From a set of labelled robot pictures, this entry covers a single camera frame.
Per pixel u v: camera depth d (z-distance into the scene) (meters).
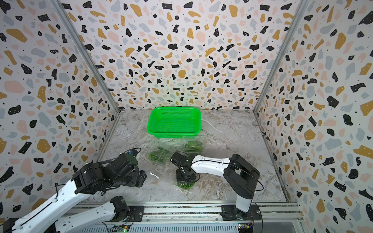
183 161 0.67
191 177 0.71
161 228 0.70
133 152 0.61
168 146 0.99
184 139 1.01
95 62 0.92
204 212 0.76
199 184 0.84
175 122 1.15
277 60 0.92
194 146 0.95
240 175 0.46
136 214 0.73
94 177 0.43
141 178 0.60
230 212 0.73
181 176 0.75
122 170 0.49
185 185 0.82
